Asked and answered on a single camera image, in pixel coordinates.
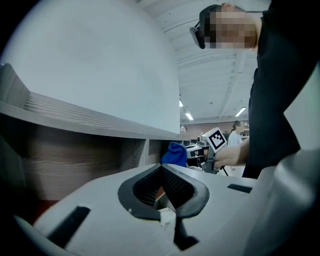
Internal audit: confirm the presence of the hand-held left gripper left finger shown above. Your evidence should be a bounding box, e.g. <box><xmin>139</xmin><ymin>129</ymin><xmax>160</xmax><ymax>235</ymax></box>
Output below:
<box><xmin>33</xmin><ymin>163</ymin><xmax>181</xmax><ymax>256</ymax></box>

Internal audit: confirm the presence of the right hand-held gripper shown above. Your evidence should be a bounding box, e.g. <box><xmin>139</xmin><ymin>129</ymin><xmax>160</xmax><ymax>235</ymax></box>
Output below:
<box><xmin>186</xmin><ymin>127</ymin><xmax>229</xmax><ymax>174</ymax></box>

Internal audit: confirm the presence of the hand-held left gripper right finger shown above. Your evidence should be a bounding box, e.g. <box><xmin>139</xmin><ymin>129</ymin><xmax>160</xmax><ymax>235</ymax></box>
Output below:
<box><xmin>161</xmin><ymin>163</ymin><xmax>258</xmax><ymax>256</ymax></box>

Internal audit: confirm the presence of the blue cloth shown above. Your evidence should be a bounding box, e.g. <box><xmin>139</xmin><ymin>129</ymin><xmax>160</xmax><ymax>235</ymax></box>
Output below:
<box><xmin>160</xmin><ymin>141</ymin><xmax>188</xmax><ymax>168</ymax></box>

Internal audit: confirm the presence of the grey wooden shelf unit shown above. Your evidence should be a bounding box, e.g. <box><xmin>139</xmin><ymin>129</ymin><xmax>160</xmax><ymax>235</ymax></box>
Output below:
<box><xmin>0</xmin><ymin>62</ymin><xmax>187</xmax><ymax>202</ymax></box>

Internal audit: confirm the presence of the person's right forearm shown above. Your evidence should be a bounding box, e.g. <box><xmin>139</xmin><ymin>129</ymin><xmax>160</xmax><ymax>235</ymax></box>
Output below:
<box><xmin>213</xmin><ymin>136</ymin><xmax>251</xmax><ymax>169</ymax></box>

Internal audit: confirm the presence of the person's black shirt torso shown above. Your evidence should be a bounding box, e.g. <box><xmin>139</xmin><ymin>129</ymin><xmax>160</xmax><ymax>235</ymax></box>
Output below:
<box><xmin>241</xmin><ymin>0</ymin><xmax>320</xmax><ymax>180</ymax></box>

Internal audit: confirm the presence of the person's head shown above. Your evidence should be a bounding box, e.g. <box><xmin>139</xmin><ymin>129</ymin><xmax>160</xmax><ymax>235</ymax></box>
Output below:
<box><xmin>199</xmin><ymin>2</ymin><xmax>263</xmax><ymax>51</ymax></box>

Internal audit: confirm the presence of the black head-worn camera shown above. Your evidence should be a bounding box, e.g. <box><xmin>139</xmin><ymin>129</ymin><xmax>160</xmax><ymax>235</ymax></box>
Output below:
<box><xmin>189</xmin><ymin>21</ymin><xmax>207</xmax><ymax>50</ymax></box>

